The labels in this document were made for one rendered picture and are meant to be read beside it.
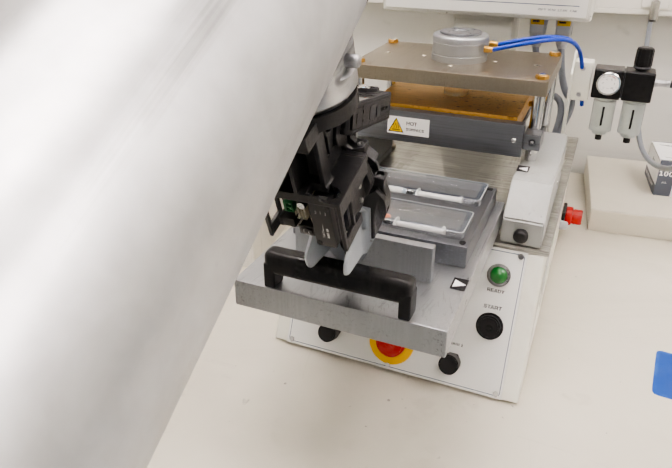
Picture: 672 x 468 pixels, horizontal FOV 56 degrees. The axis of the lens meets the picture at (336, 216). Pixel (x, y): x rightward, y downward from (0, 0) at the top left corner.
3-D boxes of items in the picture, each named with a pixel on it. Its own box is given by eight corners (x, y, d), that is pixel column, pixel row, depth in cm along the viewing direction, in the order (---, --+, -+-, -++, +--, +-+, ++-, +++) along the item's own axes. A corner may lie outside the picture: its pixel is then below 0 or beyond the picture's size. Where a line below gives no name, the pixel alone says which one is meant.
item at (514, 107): (405, 97, 105) (408, 40, 101) (542, 113, 98) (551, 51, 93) (369, 127, 91) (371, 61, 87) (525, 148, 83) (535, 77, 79)
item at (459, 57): (399, 86, 112) (403, 10, 106) (583, 105, 101) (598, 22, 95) (348, 125, 92) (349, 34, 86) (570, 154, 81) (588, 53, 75)
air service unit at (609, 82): (562, 130, 104) (577, 39, 98) (659, 142, 99) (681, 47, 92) (559, 140, 100) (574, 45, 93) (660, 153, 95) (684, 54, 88)
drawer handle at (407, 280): (273, 276, 64) (271, 242, 62) (416, 310, 58) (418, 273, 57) (263, 286, 62) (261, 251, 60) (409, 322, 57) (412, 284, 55)
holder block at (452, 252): (347, 181, 86) (347, 163, 85) (494, 206, 79) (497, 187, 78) (292, 233, 72) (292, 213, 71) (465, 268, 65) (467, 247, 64)
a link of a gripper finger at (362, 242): (332, 301, 59) (317, 234, 53) (355, 255, 63) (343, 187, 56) (363, 308, 58) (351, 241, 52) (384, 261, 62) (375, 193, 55)
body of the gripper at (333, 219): (268, 240, 53) (232, 125, 45) (308, 174, 58) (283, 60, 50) (352, 258, 50) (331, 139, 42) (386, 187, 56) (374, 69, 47)
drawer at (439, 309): (345, 200, 89) (345, 148, 86) (501, 228, 81) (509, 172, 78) (236, 310, 65) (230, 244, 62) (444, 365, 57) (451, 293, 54)
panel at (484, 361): (287, 340, 89) (308, 211, 88) (501, 399, 78) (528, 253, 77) (280, 343, 87) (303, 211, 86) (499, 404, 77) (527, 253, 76)
